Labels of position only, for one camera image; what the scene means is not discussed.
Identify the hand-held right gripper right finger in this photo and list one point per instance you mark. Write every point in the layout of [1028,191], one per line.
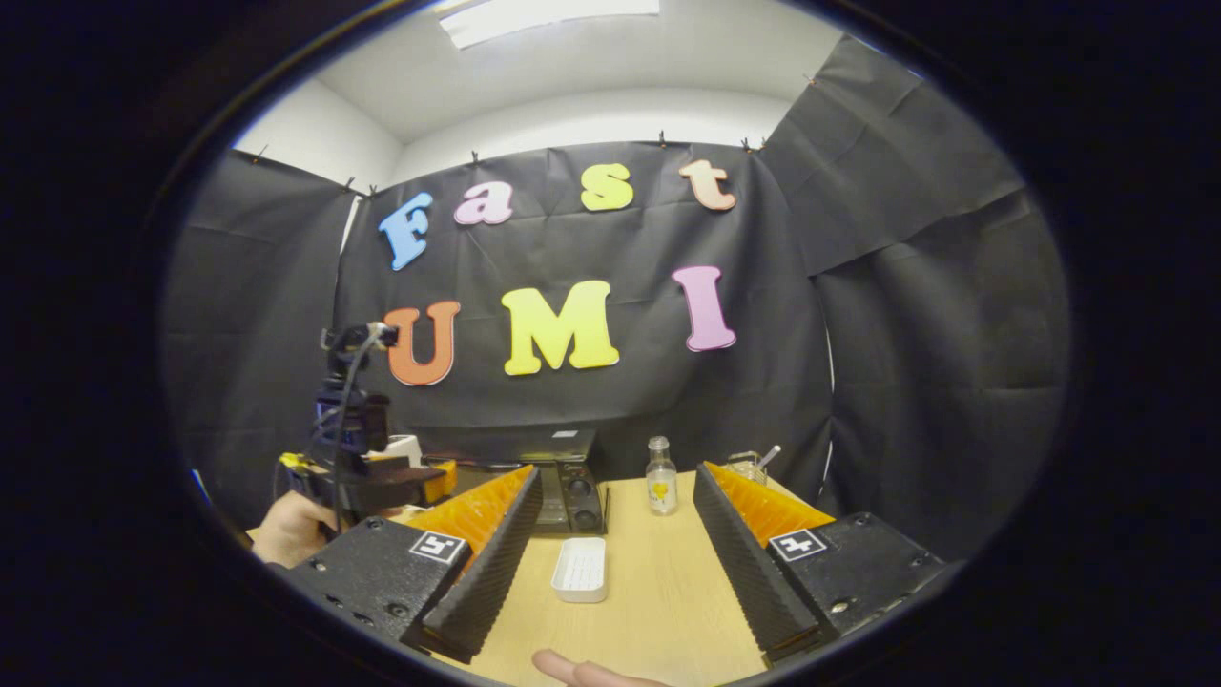
[749,572]

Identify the white rectangular tray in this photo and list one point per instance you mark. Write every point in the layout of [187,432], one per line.
[580,570]

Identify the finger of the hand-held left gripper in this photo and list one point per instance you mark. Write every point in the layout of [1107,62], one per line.
[401,487]

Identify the ceiling light panel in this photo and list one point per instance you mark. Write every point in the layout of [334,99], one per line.
[548,19]

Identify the black backdrop cloth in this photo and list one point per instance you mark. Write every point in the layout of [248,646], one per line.
[906,382]

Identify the black electric oven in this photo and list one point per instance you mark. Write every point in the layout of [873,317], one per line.
[577,496]

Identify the clear glass bottle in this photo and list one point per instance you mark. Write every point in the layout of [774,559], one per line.
[661,487]

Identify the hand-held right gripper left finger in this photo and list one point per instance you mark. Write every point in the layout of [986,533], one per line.
[486,572]

